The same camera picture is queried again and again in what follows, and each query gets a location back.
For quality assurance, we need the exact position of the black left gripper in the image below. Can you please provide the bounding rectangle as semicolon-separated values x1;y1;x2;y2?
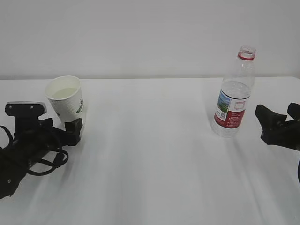
14;118;83;169

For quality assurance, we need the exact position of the white paper cup green logo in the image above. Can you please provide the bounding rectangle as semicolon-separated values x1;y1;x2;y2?
45;75;86;125

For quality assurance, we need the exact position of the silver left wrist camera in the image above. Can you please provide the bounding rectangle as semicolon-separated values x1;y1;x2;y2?
5;101;47;134

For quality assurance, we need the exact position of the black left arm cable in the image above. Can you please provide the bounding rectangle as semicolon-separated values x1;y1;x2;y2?
0;125;70;176

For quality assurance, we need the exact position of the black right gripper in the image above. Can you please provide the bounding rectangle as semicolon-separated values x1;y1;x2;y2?
255;103;300;151

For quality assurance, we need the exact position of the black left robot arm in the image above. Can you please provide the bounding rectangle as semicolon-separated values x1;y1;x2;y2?
0;118;83;198

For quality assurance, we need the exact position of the clear plastic water bottle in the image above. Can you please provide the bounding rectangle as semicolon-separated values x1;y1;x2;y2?
211;45;256;137

